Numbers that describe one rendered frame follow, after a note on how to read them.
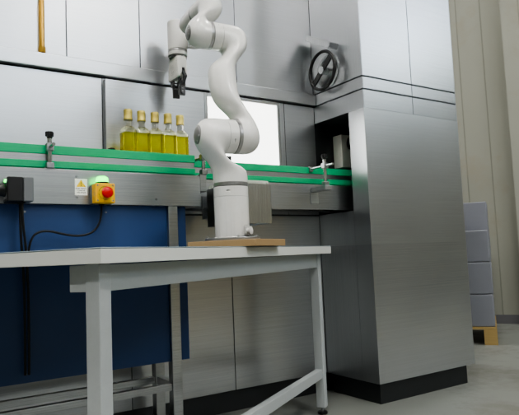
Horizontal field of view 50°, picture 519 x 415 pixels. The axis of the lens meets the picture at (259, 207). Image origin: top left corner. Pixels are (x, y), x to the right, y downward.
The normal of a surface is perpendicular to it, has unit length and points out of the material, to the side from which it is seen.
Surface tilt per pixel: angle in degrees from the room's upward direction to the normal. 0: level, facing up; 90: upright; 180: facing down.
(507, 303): 90
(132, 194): 90
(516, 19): 90
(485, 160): 90
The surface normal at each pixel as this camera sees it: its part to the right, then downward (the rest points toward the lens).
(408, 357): 0.54, -0.10
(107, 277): 0.91, -0.07
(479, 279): -0.36, -0.07
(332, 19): -0.84, -0.01
